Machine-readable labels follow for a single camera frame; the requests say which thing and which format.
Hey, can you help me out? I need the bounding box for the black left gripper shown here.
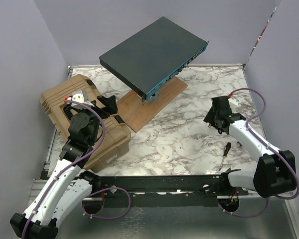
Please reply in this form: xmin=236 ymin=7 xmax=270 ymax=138
xmin=76 ymin=95 xmax=117 ymax=144

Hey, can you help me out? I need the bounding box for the dark grey network switch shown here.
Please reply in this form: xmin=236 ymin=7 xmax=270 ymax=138
xmin=99 ymin=17 xmax=208 ymax=101

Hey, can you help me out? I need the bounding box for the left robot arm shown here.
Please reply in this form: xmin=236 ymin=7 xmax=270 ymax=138
xmin=10 ymin=90 xmax=106 ymax=239

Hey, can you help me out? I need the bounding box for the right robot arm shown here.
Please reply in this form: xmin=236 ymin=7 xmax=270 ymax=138
xmin=204 ymin=96 xmax=297 ymax=198

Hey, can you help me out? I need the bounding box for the black yellow screwdriver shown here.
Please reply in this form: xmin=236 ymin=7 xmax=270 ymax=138
xmin=219 ymin=142 xmax=231 ymax=170

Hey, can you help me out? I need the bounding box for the wooden base board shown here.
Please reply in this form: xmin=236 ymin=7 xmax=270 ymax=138
xmin=117 ymin=77 xmax=187 ymax=132

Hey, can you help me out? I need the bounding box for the tan plastic tool case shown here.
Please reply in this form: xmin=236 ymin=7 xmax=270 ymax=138
xmin=40 ymin=74 xmax=131 ymax=172

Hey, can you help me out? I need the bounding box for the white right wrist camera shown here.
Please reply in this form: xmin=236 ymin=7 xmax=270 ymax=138
xmin=228 ymin=93 xmax=239 ymax=107

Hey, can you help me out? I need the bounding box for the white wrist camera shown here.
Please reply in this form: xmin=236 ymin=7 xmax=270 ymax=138
xmin=228 ymin=93 xmax=239 ymax=107
xmin=64 ymin=89 xmax=94 ymax=110

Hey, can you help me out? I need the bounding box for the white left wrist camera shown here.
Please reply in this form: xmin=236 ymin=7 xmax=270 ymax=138
xmin=64 ymin=89 xmax=94 ymax=110

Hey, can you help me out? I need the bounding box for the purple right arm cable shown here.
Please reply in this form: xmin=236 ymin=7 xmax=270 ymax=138
xmin=228 ymin=88 xmax=299 ymax=200

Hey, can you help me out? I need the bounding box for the silver metal switch stand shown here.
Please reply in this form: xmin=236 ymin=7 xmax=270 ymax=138
xmin=145 ymin=92 xmax=161 ymax=105

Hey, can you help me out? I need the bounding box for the black metal mounting rail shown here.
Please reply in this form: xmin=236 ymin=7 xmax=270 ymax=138
xmin=80 ymin=172 xmax=248 ymax=208

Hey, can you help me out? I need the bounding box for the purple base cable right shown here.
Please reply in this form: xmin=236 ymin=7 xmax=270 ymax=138
xmin=220 ymin=196 xmax=270 ymax=218

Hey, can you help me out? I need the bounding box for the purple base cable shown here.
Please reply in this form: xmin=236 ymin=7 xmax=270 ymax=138
xmin=82 ymin=186 xmax=132 ymax=221
xmin=220 ymin=196 xmax=270 ymax=218

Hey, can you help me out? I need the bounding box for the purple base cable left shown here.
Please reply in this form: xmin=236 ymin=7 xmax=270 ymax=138
xmin=82 ymin=186 xmax=132 ymax=221

